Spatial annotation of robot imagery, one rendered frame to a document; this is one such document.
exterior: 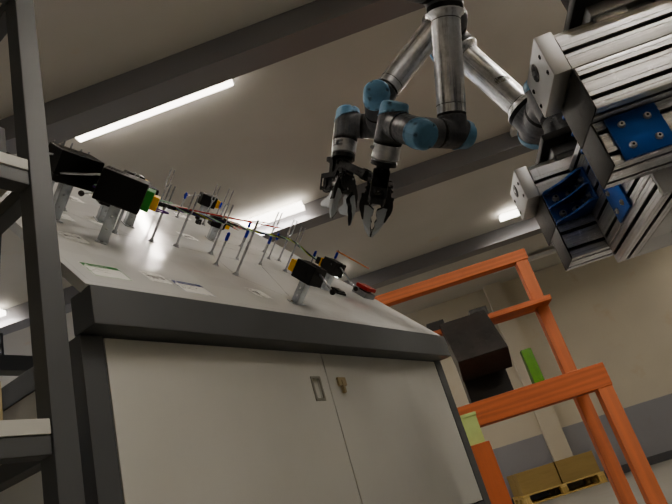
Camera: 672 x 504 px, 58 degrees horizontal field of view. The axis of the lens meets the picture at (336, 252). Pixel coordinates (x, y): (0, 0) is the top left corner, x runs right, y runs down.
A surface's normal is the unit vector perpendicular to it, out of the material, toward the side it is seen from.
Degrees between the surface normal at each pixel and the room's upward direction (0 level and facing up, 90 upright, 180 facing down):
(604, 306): 90
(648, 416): 90
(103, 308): 90
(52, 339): 90
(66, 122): 180
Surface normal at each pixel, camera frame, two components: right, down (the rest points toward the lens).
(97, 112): 0.27, 0.88
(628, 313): -0.19, -0.36
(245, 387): 0.76, -0.45
